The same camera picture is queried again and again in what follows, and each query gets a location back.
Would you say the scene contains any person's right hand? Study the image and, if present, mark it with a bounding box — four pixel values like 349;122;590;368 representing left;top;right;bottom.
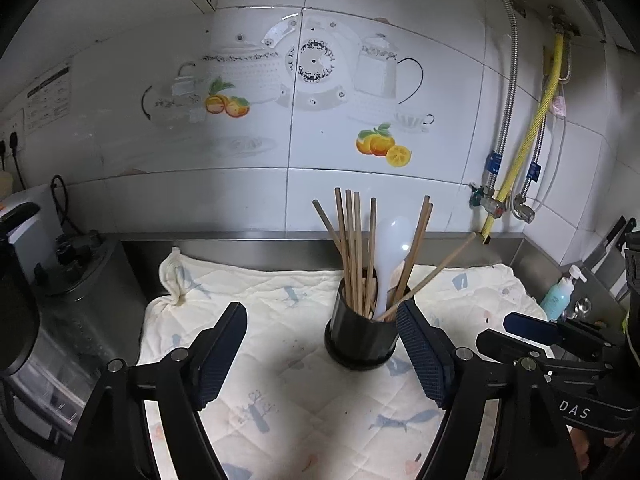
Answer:
570;428;594;469

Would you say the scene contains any group of wooden chopsticks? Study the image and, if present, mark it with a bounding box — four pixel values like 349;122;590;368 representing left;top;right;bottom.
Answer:
312;187;478;322

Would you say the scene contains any white quilted printed cloth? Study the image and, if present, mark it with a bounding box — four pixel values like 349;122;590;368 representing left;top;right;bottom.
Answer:
135;247;556;480

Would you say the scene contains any white rice paddle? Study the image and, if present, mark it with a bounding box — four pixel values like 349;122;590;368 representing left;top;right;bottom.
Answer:
372;216;417;318

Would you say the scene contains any white wall instruction sticker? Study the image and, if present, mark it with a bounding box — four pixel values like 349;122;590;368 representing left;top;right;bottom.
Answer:
24;62;72;133

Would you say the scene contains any white microwave oven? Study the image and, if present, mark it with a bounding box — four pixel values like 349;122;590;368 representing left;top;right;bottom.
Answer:
0;184;57;243

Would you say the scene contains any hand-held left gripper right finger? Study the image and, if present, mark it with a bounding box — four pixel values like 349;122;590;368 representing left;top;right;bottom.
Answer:
395;299;581;480

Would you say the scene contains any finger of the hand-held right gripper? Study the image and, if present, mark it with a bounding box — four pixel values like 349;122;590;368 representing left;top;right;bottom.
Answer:
503;311;609;349
475;329;617;379

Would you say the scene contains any yellow gas hose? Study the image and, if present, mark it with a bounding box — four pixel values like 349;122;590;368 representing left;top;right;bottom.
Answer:
480;32;566;243

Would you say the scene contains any clear plastic tube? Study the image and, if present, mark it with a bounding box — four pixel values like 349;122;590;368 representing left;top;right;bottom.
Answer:
540;80;569;203

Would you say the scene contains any blue pump bottle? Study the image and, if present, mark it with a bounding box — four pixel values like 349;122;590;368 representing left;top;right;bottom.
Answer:
540;265;586;322

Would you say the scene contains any grey blender base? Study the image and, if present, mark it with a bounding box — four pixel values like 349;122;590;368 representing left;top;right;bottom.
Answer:
32;230;151;361

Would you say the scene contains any black handled kitchen knife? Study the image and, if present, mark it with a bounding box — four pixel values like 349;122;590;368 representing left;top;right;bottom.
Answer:
582;216;628;274

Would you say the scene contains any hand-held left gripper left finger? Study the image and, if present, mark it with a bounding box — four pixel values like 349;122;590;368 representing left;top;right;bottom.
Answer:
60;301;249;480

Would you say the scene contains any black power cable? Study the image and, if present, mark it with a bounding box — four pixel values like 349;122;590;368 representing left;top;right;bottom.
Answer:
50;175;82;237

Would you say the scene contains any black glass blender jug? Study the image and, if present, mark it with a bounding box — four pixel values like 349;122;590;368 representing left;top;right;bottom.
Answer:
0;202;108;453

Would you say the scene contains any metal water valve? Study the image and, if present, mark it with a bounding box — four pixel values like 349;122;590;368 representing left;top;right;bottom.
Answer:
511;194;537;223
469;182;507;217

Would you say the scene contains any braided metal hose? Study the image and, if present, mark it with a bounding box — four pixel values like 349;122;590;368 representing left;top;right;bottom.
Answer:
517;35;574;202
487;0;519;196

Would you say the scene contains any black utensil holder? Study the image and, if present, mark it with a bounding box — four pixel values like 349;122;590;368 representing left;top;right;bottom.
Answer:
324;275;401;372

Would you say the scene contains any wall power socket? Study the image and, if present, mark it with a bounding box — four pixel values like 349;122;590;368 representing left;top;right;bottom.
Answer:
0;110;26;155

